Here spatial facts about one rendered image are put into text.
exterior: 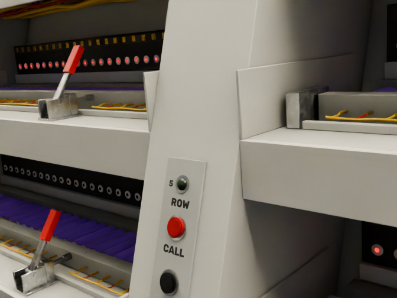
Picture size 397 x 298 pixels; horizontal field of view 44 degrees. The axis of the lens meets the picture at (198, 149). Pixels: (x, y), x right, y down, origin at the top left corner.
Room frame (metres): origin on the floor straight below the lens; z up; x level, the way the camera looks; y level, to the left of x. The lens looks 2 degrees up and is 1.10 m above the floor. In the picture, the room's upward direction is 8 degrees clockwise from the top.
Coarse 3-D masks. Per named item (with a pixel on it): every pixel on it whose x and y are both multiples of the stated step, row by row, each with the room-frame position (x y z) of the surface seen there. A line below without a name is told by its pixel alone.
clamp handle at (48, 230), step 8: (48, 216) 0.56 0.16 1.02; (56, 216) 0.56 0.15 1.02; (48, 224) 0.56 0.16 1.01; (56, 224) 0.56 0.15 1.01; (48, 232) 0.55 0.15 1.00; (40, 240) 0.56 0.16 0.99; (48, 240) 0.55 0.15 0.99; (40, 248) 0.55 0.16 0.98; (40, 256) 0.55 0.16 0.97; (32, 264) 0.55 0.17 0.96
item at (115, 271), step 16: (0, 224) 0.70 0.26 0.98; (16, 224) 0.69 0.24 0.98; (16, 240) 0.67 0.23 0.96; (32, 240) 0.64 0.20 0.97; (64, 240) 0.62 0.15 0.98; (48, 256) 0.62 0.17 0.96; (80, 256) 0.57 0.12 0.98; (96, 256) 0.56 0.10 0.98; (96, 272) 0.55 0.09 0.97; (112, 272) 0.53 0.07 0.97; (128, 272) 0.52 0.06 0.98; (128, 288) 0.51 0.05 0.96
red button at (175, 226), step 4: (172, 220) 0.38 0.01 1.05; (176, 220) 0.38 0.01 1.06; (180, 220) 0.38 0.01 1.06; (168, 224) 0.38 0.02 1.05; (172, 224) 0.38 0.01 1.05; (176, 224) 0.38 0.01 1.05; (180, 224) 0.38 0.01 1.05; (168, 228) 0.38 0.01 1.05; (172, 228) 0.38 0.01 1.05; (176, 228) 0.38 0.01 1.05; (180, 228) 0.38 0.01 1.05; (168, 232) 0.38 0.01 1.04; (172, 232) 0.38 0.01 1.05; (176, 232) 0.38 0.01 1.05; (180, 232) 0.38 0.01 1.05; (172, 236) 0.38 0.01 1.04; (176, 236) 0.38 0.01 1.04
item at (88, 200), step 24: (48, 192) 0.82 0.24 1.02; (72, 192) 0.77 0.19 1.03; (0, 240) 0.70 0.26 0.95; (0, 264) 0.62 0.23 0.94; (24, 264) 0.61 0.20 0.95; (0, 288) 0.56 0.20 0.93; (48, 288) 0.55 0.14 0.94; (72, 288) 0.54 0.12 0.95; (96, 288) 0.54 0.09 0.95; (120, 288) 0.53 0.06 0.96
